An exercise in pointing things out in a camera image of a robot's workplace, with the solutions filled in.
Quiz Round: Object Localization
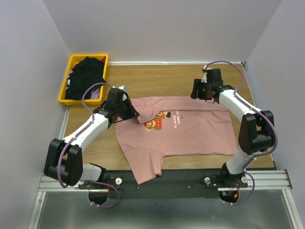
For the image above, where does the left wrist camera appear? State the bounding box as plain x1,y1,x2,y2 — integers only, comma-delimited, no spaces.
102,85,130,110

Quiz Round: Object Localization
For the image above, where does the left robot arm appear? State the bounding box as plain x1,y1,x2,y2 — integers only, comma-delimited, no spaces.
43,98,139,188

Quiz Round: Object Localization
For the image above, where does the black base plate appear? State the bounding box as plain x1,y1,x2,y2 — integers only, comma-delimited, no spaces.
78,169,248,200

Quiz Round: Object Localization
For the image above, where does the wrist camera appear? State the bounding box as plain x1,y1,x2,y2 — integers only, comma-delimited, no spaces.
201,68,223,87
102,85,130,110

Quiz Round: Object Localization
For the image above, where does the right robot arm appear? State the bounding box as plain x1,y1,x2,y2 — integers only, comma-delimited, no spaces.
191,79,278,187

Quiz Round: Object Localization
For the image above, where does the yellow plastic bin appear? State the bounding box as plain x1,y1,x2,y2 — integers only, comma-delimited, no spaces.
58,54,108,105

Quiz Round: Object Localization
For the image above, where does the pink t shirt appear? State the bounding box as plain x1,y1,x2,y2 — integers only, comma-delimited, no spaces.
115,96,237,184

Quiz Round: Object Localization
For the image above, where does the lavender t shirt in bin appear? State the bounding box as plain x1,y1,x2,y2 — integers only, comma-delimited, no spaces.
90,87,101,100

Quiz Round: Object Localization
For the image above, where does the black t shirt in bin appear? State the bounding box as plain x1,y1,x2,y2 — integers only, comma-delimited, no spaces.
65,57,105,100

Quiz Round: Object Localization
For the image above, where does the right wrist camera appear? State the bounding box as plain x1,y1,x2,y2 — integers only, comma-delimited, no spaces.
201,68,223,87

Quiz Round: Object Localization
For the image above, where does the aluminium frame rail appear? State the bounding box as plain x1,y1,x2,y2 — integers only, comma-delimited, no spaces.
26,104,86,229

